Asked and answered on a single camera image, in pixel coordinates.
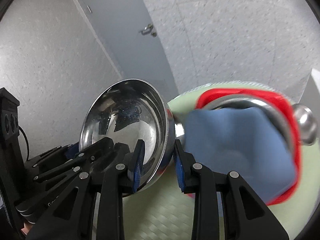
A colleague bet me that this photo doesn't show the small steel bowl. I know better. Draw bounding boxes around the small steel bowl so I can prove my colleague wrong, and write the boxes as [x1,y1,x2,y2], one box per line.
[79,79,175,191]

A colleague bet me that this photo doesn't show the green round tablecloth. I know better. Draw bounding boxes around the green round tablecloth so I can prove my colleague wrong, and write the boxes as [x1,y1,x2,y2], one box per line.
[123,81,319,239]

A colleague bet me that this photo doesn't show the blue plastic plate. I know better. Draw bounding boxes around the blue plastic plate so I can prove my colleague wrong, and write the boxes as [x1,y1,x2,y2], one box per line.
[184,107,297,204]

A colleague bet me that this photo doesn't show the grey door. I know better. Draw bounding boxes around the grey door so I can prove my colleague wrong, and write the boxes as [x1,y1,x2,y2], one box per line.
[76,0,178,100]

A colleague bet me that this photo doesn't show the red plastic basin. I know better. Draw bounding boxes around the red plastic basin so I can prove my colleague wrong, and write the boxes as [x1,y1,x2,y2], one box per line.
[185,88,302,205]

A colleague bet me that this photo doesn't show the black camera box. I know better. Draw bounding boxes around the black camera box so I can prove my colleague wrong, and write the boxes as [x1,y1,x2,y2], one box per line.
[1,88,25,239]

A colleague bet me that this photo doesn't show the white counter with sink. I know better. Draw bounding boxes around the white counter with sink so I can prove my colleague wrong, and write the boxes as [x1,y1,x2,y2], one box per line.
[299,68,319,112]

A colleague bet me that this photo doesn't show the large steel bowl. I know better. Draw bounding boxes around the large steel bowl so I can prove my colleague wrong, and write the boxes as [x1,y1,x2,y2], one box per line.
[174,97,318,146]

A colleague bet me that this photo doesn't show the metal door handle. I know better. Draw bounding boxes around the metal door handle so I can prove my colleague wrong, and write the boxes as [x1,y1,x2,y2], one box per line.
[139,23,157,37]

